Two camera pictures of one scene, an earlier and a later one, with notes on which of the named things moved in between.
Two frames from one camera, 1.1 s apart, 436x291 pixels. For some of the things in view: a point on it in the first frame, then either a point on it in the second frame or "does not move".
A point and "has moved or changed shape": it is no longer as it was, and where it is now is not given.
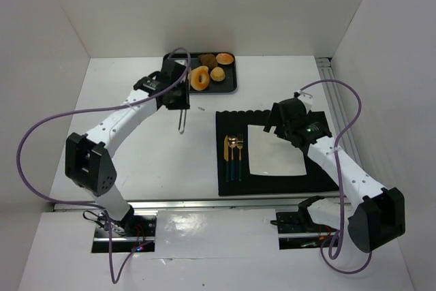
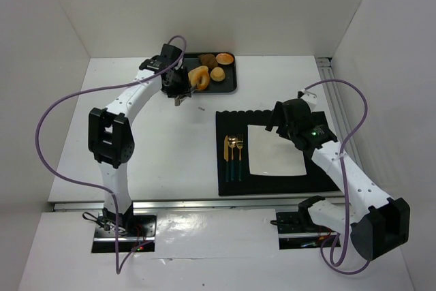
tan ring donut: (202, 71) does not move
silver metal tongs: (182, 120) has moved or changed shape
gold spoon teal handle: (232, 142) does not move
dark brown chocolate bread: (208, 60) does not move
